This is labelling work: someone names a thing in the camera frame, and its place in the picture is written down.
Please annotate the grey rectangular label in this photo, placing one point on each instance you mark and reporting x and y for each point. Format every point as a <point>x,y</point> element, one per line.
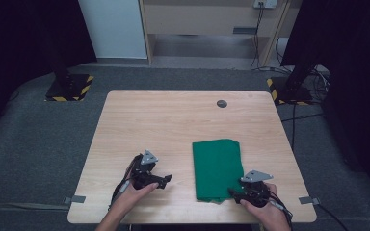
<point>244,30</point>

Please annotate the green printed t-shirt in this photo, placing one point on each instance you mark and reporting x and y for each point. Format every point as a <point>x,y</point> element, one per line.
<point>216,170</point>

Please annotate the black stand with striped base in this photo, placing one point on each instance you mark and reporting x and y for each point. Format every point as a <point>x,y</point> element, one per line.
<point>67,88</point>
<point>289,91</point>

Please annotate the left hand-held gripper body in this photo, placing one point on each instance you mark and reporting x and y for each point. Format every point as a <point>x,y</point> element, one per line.
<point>143,174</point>

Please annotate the grey tape piece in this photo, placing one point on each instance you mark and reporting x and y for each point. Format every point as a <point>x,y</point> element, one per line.
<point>309,200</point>
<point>77,199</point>

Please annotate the person's right hand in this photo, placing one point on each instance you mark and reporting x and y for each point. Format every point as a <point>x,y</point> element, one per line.
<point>269,215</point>

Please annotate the person's left hand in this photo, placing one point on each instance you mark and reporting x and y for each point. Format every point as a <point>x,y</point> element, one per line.
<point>131,200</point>

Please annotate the white wall socket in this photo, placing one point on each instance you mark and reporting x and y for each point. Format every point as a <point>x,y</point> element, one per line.
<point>266,3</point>

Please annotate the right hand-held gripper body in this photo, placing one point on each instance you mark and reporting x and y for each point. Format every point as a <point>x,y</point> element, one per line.
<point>255,192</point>

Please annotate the grey round table grommet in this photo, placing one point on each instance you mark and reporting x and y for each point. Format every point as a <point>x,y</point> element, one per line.
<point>222,103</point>

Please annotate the white panel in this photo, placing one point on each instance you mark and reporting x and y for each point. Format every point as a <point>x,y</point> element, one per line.
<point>115,29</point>

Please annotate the black curtain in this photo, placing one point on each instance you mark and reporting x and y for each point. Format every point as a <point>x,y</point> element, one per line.
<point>19,48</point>
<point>356,80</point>

